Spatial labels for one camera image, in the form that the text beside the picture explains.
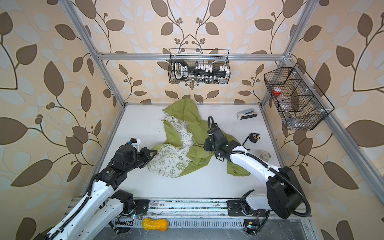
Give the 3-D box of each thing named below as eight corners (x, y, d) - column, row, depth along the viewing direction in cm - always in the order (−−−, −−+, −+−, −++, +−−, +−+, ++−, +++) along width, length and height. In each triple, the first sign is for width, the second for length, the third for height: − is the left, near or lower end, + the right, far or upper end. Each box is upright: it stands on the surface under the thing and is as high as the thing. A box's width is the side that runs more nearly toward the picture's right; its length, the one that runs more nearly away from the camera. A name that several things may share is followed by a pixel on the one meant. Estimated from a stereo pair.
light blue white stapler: (239, 122, 112) (241, 118, 109) (234, 114, 117) (235, 110, 114) (256, 117, 115) (258, 113, 112) (250, 109, 120) (252, 105, 117)
